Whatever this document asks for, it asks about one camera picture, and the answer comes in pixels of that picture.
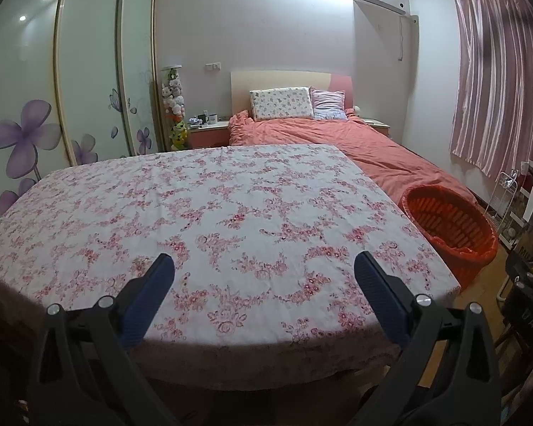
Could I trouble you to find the striped pink pillow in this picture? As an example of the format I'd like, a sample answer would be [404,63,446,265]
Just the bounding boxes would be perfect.
[310,88,348,120]

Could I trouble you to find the right side nightstand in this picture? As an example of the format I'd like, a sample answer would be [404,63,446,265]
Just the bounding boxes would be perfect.
[363,118,390,137]

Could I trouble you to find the pink white nightstand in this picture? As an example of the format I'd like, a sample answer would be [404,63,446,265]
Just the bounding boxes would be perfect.
[188,121,230,149]

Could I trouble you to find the floral pink white tablecloth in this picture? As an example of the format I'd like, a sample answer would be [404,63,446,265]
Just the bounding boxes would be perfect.
[0,144,459,391]

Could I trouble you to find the hanging plush toys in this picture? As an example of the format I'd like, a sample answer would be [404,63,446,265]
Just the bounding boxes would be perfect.
[161,65,188,151]

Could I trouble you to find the floral white pillow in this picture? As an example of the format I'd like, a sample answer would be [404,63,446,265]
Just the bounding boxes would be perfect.
[249,87,314,120]

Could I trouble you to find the cream pink headboard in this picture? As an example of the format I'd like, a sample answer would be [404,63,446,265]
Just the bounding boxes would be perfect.
[231,70,354,114]

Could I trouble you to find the white wire rack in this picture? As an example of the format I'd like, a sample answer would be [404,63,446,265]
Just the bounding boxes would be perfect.
[484,160,533,251]

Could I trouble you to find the orange plastic laundry basket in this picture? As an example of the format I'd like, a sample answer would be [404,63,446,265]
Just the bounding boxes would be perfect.
[400,185,499,289]

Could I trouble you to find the white air conditioner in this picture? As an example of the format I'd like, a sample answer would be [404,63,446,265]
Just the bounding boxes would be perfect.
[354,0,419,62]

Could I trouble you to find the pink striped curtain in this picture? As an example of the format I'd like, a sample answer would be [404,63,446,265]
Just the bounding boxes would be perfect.
[449,0,533,179]

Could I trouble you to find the salmon pink duvet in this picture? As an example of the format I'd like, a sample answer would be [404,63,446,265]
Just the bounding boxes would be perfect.
[228,111,477,204]

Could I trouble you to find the flower print sliding wardrobe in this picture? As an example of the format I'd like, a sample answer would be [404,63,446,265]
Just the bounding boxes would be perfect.
[0,0,165,215]

